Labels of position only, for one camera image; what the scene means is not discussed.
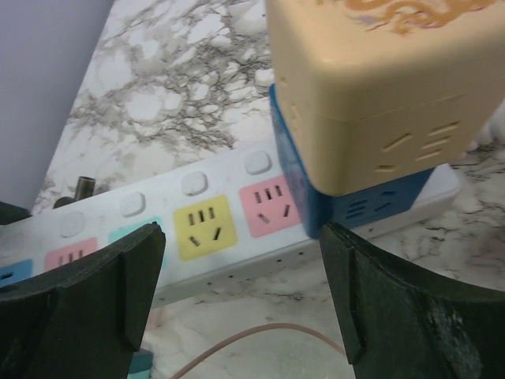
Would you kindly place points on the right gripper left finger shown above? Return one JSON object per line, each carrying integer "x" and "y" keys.
{"x": 85, "y": 319}

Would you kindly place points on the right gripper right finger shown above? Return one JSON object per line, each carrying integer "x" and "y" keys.
{"x": 399, "y": 320}

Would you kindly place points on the blue cube plug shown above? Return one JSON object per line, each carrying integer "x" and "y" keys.
{"x": 351, "y": 210}

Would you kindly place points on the white power strip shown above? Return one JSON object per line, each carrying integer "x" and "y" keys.
{"x": 226, "y": 218}

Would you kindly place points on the beige cube plug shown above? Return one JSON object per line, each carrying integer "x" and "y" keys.
{"x": 372, "y": 91}

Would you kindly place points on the teal charger plug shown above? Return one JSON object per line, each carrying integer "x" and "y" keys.
{"x": 141, "y": 365}

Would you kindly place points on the black hex key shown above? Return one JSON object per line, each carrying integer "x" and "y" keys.
{"x": 84, "y": 189}

